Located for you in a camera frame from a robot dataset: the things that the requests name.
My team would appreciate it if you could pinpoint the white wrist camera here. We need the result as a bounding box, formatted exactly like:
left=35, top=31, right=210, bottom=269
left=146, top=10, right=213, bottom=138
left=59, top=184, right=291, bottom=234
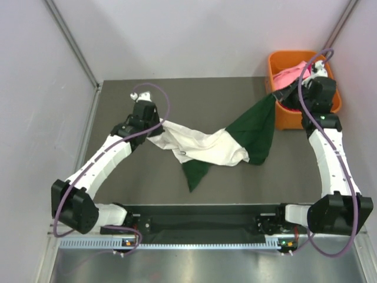
left=310, top=60, right=328, bottom=78
left=130, top=91, right=152, bottom=103

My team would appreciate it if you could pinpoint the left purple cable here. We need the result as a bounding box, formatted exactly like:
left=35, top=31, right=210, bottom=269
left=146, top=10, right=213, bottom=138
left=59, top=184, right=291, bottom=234
left=52, top=82, right=172, bottom=262

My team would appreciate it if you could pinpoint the pink t shirt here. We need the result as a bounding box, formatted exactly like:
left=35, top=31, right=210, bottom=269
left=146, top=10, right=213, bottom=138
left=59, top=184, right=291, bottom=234
left=273, top=61, right=306, bottom=90

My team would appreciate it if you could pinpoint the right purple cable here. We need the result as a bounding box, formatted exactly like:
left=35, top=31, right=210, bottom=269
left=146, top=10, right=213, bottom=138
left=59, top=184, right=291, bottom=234
left=291, top=48, right=361, bottom=259

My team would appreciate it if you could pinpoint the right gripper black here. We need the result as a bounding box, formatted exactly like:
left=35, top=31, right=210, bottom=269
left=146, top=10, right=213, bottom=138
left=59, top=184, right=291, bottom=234
left=273, top=77, right=313, bottom=113

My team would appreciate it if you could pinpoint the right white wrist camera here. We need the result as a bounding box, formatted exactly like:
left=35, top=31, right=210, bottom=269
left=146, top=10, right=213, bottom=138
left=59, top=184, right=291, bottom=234
left=310, top=60, right=328, bottom=78

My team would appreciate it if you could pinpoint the white and green t shirt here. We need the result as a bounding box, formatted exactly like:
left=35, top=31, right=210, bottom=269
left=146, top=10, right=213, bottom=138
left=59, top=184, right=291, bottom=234
left=148, top=94, right=276, bottom=192

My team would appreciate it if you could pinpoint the purple cable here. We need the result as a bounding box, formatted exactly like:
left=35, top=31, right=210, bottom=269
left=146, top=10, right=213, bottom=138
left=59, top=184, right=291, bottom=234
left=291, top=48, right=361, bottom=259
left=52, top=82, right=172, bottom=262

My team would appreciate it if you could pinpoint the aluminium frame rail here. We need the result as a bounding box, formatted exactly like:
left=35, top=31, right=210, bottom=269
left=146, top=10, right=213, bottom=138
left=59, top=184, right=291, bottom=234
left=49, top=223, right=367, bottom=236

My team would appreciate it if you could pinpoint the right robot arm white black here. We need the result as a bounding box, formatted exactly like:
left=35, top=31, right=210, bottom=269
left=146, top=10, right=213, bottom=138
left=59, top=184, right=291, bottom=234
left=273, top=77, right=373, bottom=236

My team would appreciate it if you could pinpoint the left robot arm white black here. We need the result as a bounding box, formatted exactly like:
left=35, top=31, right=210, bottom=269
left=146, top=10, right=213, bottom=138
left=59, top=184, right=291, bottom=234
left=51, top=92, right=164, bottom=238

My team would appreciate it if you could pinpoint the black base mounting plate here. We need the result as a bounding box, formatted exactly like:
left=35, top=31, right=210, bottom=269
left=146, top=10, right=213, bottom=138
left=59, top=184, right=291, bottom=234
left=124, top=204, right=277, bottom=243

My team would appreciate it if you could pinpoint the red t shirt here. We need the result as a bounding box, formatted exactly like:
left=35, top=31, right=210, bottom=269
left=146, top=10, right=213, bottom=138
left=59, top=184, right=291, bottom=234
left=279, top=100, right=301, bottom=112

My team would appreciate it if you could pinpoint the grey slotted cable duct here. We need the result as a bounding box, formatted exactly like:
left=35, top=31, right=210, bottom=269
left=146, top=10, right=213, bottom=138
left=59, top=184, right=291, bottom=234
left=59, top=237, right=298, bottom=251

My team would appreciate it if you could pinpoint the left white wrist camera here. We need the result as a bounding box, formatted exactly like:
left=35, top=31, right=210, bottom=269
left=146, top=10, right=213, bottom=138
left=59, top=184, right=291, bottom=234
left=130, top=91, right=152, bottom=103

